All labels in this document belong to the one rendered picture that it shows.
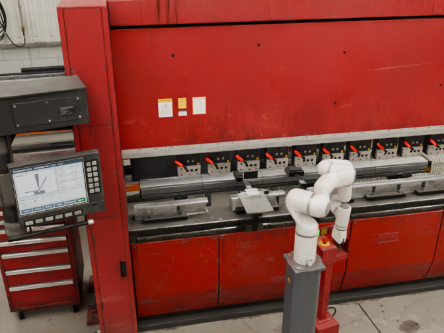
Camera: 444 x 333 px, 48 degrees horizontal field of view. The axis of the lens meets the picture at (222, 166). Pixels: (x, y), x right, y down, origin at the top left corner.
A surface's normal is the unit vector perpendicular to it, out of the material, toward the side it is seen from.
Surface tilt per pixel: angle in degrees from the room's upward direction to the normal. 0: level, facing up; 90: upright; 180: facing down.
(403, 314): 0
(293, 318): 90
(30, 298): 90
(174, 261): 90
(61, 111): 90
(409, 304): 0
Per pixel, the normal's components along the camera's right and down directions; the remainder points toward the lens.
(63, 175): 0.43, 0.39
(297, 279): -0.50, 0.37
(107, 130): 0.19, 0.42
